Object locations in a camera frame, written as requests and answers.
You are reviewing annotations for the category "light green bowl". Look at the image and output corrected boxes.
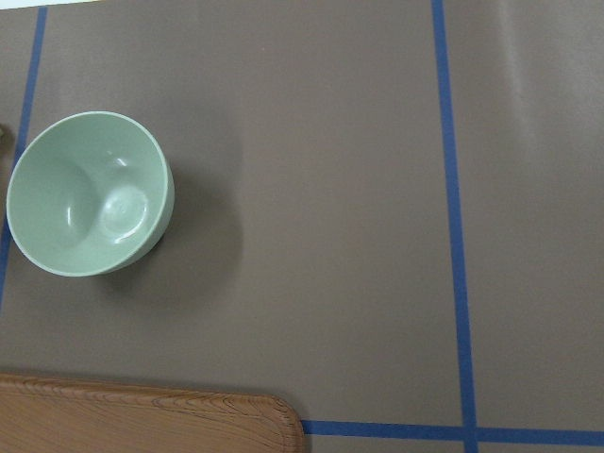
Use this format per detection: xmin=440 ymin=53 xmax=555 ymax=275
xmin=6 ymin=111 xmax=175 ymax=277

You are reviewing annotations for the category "wooden cutting board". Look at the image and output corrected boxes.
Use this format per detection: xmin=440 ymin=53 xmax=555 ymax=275
xmin=1 ymin=374 xmax=307 ymax=452

